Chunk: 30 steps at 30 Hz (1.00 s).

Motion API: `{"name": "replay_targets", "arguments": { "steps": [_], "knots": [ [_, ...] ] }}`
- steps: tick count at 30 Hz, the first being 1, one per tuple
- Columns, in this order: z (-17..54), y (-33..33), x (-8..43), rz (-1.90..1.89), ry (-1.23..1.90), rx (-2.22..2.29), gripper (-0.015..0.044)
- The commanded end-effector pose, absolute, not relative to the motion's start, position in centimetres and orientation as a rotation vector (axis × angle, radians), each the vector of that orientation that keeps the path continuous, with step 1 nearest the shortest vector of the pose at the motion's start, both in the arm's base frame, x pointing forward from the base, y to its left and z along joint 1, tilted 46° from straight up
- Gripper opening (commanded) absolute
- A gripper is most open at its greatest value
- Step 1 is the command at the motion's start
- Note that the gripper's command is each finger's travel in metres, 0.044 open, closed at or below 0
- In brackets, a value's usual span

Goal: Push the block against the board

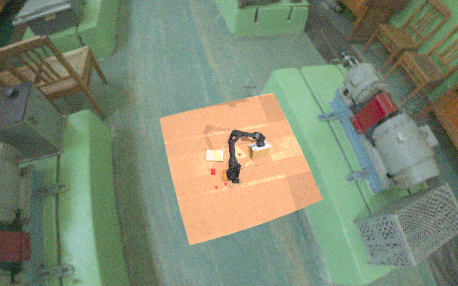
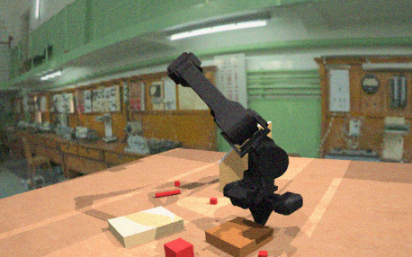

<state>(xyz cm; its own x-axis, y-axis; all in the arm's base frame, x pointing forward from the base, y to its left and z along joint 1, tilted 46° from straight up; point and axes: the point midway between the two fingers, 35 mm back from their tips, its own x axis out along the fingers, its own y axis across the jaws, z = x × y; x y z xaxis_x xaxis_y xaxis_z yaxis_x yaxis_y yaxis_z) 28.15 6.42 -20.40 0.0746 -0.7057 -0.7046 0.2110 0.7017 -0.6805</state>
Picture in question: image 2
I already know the red thin bar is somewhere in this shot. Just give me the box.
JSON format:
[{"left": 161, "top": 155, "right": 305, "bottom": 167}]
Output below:
[{"left": 156, "top": 191, "right": 180, "bottom": 198}]

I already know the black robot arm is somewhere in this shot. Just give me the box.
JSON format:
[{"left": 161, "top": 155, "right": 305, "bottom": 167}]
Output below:
[{"left": 166, "top": 52, "right": 290, "bottom": 209}]

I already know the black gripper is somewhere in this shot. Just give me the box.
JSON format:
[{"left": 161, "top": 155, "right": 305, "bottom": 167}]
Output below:
[{"left": 223, "top": 166, "right": 303, "bottom": 226}]

